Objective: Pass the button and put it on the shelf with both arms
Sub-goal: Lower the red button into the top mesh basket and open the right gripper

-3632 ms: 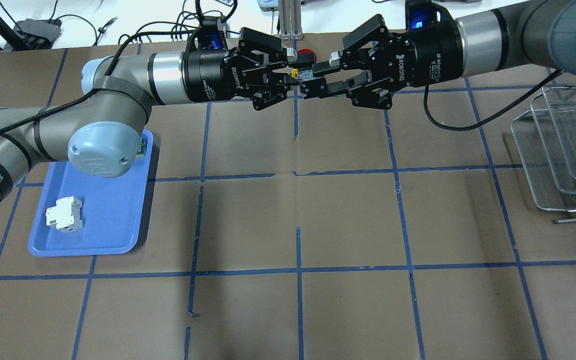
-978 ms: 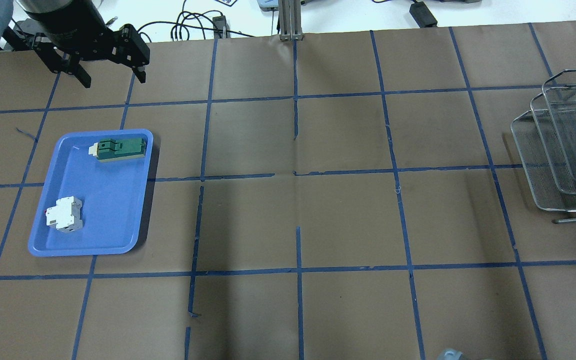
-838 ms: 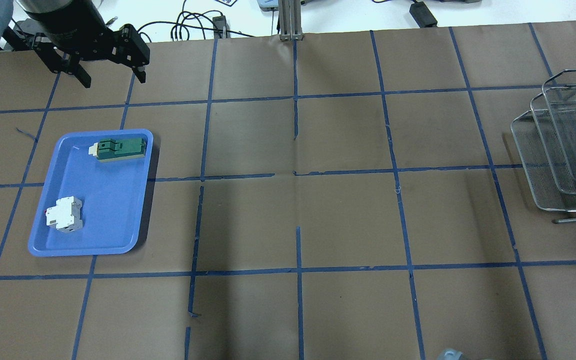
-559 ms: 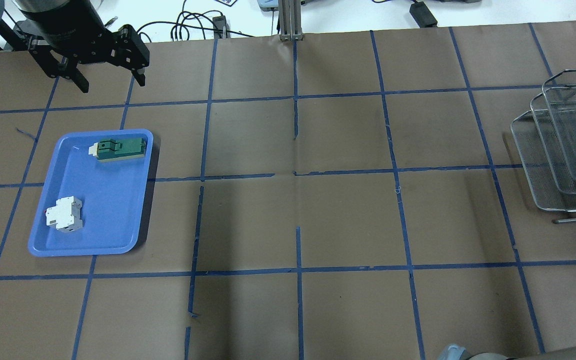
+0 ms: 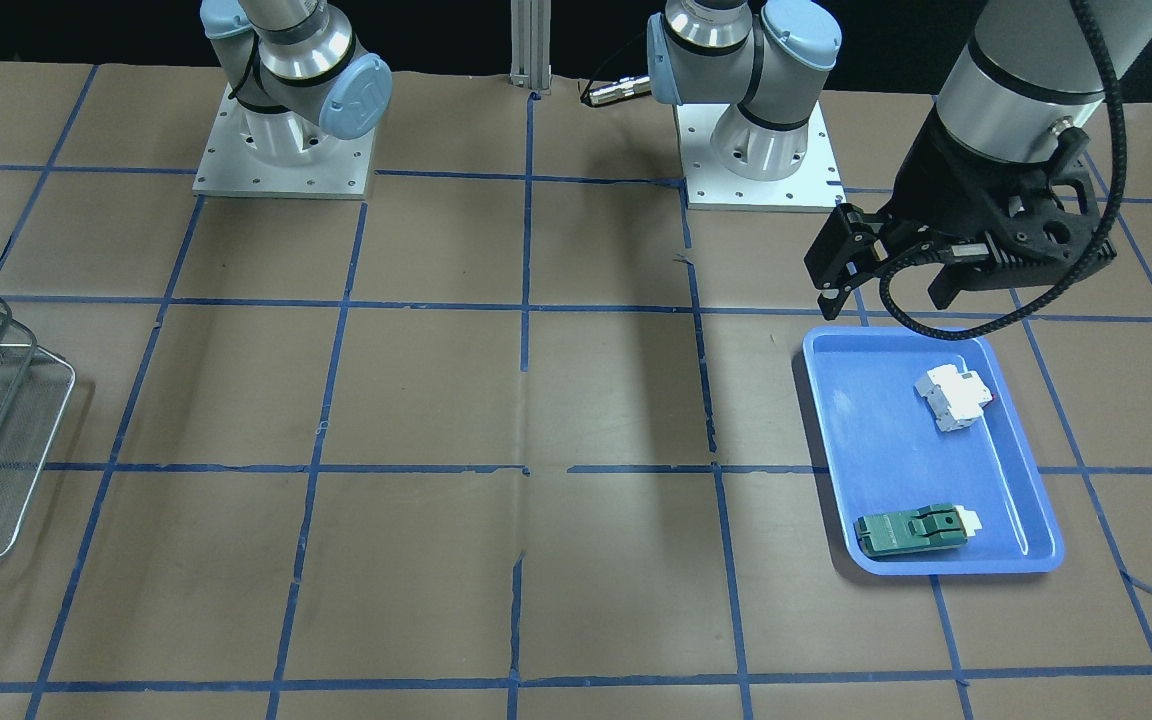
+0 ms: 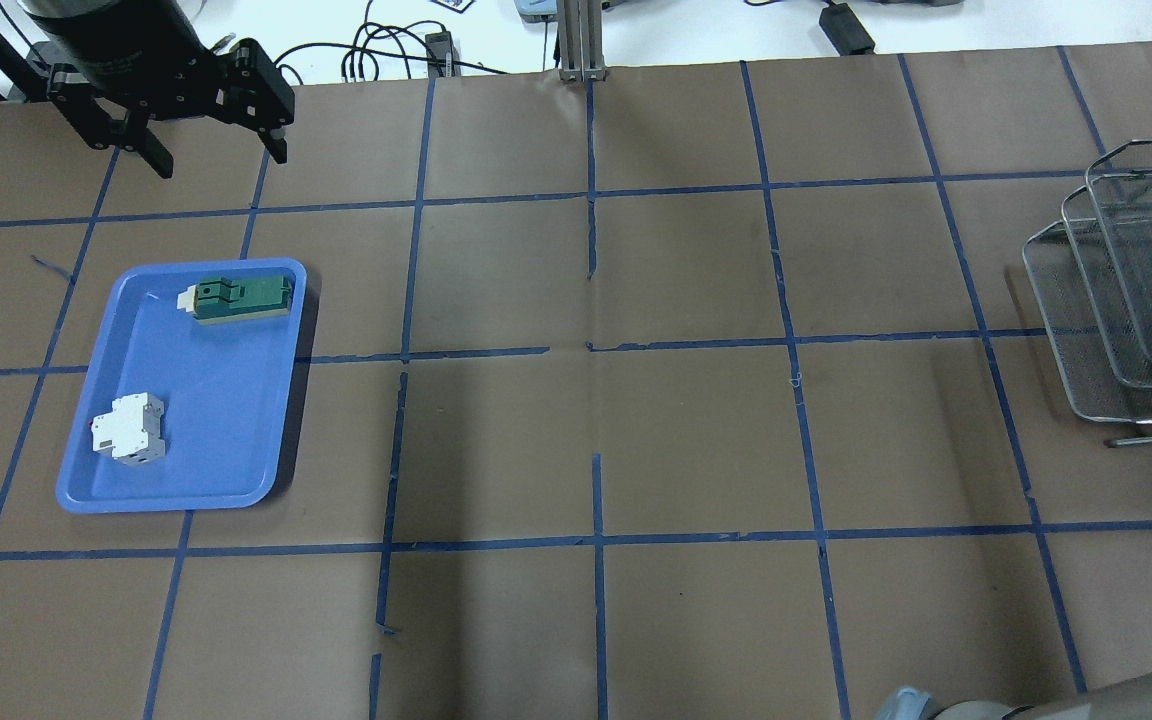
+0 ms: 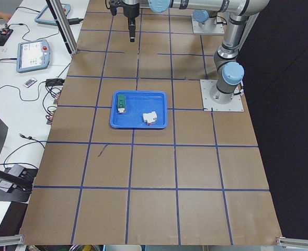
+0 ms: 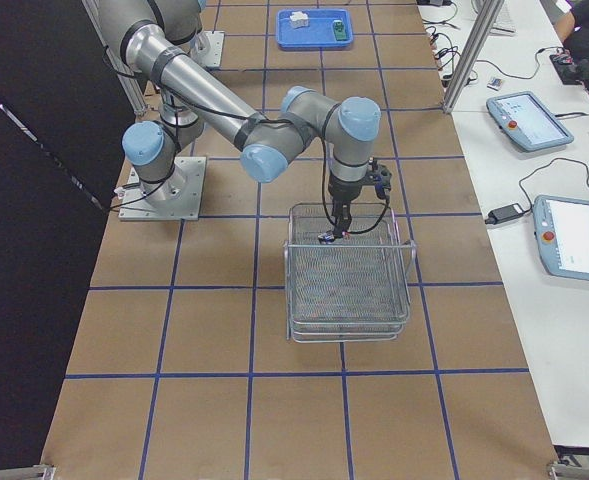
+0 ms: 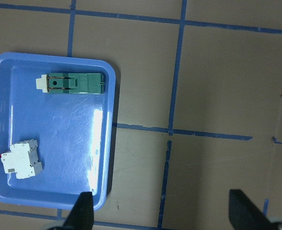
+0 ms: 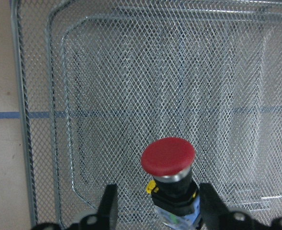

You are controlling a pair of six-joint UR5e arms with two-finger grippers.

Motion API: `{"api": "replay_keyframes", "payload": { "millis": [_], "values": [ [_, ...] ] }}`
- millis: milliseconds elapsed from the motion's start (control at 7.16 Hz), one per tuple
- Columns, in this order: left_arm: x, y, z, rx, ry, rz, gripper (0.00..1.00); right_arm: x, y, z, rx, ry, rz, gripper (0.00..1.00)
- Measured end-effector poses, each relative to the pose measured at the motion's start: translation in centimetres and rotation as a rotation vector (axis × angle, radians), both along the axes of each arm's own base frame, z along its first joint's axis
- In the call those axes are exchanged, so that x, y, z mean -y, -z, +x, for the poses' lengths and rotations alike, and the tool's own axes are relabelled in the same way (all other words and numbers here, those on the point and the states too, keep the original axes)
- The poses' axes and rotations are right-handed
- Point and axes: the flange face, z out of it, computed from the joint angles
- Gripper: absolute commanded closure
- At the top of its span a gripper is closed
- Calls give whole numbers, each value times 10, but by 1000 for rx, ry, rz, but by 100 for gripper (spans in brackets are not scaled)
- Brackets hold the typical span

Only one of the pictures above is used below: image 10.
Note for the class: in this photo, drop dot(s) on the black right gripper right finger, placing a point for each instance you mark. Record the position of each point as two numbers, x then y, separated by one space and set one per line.
215 214

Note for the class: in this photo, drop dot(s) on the stacked wire mesh shelf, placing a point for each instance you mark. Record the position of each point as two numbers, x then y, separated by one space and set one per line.
100 80

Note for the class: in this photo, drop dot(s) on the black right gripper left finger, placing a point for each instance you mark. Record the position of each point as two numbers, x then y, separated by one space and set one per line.
108 208

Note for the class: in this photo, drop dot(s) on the red mushroom push button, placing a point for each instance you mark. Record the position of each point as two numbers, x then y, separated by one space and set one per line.
174 193

